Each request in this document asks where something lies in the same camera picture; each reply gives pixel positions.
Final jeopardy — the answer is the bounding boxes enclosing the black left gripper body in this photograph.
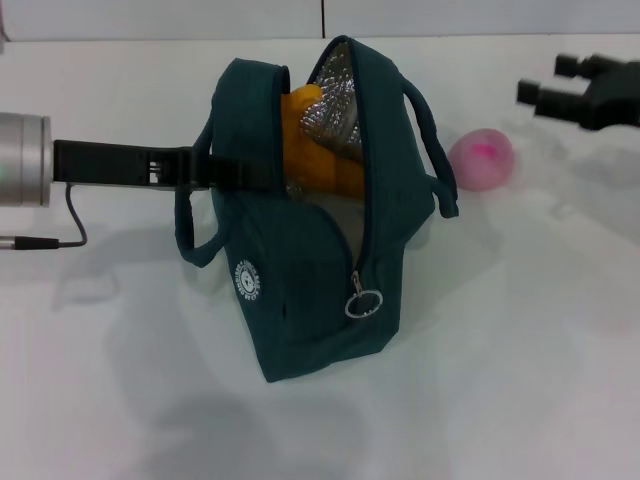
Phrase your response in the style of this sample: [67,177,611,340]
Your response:
[49,139,195,190]

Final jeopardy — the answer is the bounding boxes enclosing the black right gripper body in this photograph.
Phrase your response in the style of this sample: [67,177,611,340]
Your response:
[581,54,640,133]

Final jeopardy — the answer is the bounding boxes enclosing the yellow banana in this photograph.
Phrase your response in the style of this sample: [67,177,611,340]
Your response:
[279,84,364,199]

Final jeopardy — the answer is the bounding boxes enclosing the pink round fruit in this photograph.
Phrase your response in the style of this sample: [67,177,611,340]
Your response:
[447,127,517,192]

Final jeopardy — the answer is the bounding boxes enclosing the dark teal insulated lunch bag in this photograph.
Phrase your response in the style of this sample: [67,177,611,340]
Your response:
[174,34,461,386]

